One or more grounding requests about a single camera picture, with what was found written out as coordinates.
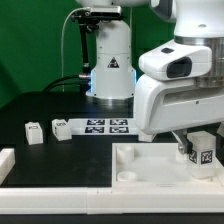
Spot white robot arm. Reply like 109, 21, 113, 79
132, 0, 224, 141

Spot white square tabletop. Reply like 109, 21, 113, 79
112, 143, 224, 188

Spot white base tag plate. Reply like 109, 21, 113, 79
68, 118, 138, 135

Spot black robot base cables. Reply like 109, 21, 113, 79
41, 74, 92, 93

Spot white front fence wall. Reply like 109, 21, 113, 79
0, 187, 224, 214

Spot white left fence piece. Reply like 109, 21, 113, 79
0, 148, 15, 185

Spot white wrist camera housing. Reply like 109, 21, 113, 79
139, 41, 212, 81

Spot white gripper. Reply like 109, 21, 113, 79
134, 75, 224, 155

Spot white camera cable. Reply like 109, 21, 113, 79
60, 7, 91, 93

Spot black camera on stand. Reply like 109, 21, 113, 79
71, 6, 122, 24

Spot black camera stand pole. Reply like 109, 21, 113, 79
79, 24, 91, 74

